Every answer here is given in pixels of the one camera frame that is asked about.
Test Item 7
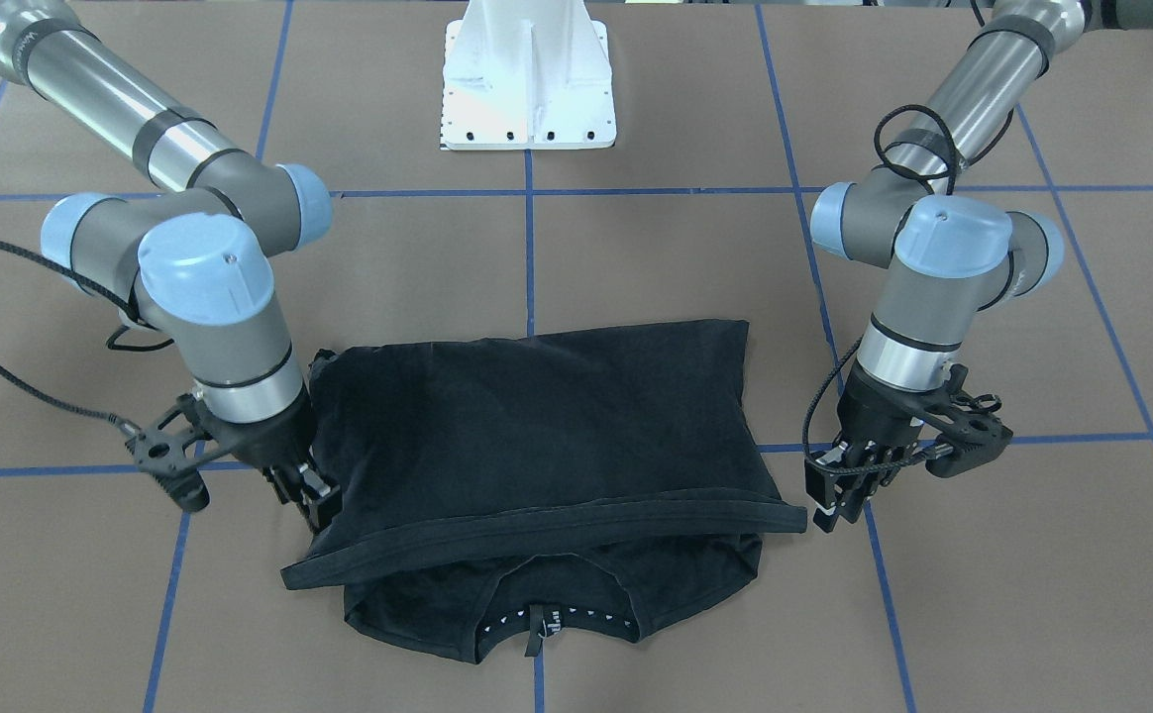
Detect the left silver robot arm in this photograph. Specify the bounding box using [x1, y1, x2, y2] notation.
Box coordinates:
[804, 1, 1153, 532]

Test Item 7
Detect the black t-shirt with logo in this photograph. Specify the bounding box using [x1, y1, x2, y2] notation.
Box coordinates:
[281, 318, 807, 663]

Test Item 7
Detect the white central pedestal column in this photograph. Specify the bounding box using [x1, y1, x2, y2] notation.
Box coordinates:
[438, 1, 618, 151]

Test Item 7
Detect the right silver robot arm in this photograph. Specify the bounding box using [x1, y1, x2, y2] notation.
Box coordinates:
[0, 1, 342, 532]

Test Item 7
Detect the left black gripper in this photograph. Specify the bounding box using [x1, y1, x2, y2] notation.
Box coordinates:
[804, 362, 944, 533]

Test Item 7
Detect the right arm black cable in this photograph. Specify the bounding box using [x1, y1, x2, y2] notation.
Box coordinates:
[0, 232, 181, 437]

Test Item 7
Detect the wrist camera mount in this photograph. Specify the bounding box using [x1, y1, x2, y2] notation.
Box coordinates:
[116, 395, 213, 515]
[915, 363, 1013, 478]

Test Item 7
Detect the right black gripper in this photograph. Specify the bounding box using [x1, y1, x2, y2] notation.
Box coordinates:
[202, 388, 342, 536]

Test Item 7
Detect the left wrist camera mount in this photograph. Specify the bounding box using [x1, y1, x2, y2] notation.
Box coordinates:
[915, 363, 1013, 478]

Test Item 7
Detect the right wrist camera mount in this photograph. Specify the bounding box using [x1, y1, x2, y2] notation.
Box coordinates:
[116, 395, 213, 515]

